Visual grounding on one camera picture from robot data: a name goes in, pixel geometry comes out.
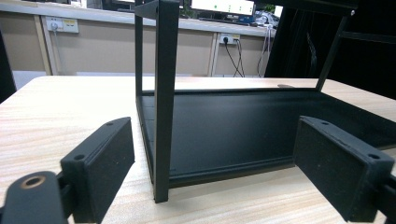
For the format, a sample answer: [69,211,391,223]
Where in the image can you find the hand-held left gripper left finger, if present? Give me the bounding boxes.
[60,117,135,224]

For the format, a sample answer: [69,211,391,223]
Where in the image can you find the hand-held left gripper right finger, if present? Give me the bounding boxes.
[292,115,396,223]

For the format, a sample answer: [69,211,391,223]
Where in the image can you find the black two-tier metal shelf rack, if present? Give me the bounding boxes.
[134,0,396,204]

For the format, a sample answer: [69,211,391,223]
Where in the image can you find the beige room desk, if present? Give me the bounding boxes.
[0,0,278,78]

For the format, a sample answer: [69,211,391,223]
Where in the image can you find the black curtain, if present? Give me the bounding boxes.
[0,29,18,105]
[263,5,396,101]

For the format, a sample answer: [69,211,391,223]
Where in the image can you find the computer monitor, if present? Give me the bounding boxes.
[190,0,256,17]

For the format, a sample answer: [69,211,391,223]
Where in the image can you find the white hanging cables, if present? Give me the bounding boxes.
[256,23,276,77]

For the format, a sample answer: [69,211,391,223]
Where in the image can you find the black power cable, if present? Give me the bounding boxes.
[223,36,241,78]
[233,38,247,78]

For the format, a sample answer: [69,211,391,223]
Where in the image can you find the white wall socket with white plug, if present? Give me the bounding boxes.
[45,16,80,35]

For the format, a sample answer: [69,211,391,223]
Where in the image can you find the white wall socket with black plugs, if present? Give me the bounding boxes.
[219,32,242,46]

